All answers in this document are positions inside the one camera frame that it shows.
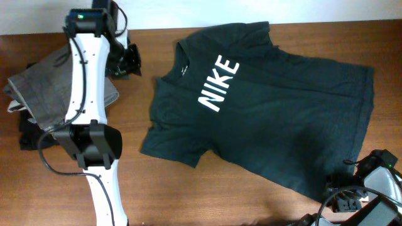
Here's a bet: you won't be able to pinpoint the black Nike t-shirt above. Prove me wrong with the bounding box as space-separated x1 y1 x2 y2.
141 22 374 202

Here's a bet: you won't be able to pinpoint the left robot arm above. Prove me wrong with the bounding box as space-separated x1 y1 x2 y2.
49 1 141 225

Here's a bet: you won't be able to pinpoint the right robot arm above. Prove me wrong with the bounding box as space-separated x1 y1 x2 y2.
294 149 401 226

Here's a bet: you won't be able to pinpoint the folded grey trousers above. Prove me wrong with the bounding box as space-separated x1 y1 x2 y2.
8 41 119 130

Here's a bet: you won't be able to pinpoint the folded black garment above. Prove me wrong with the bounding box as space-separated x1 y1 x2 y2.
11 63 65 151

